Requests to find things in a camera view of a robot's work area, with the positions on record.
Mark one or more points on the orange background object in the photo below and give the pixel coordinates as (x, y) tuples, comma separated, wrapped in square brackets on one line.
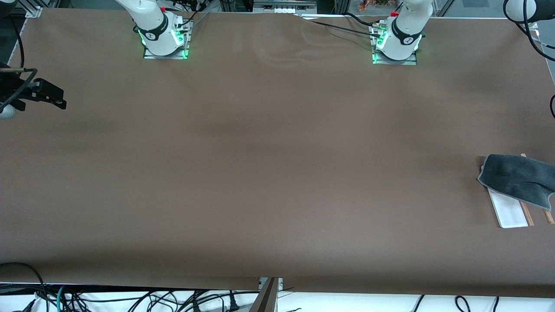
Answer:
[(373, 5)]

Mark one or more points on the white rack with wooden bars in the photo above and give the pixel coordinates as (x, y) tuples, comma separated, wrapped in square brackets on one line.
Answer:
[(507, 212)]

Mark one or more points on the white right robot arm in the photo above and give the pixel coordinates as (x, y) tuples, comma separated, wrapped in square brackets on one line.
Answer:
[(151, 21)]

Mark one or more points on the white power strip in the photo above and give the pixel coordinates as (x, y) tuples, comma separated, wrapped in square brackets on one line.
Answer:
[(284, 6)]

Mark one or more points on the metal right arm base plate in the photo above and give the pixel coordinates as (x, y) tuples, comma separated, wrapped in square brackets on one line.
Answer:
[(149, 55)]

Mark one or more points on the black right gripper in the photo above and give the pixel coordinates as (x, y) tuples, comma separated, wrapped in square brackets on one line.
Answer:
[(9, 85)]

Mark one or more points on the grey and pink towel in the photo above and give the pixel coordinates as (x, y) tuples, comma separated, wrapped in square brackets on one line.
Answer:
[(516, 177)]

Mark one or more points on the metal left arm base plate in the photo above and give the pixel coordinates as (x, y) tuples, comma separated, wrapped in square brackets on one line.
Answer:
[(412, 61)]

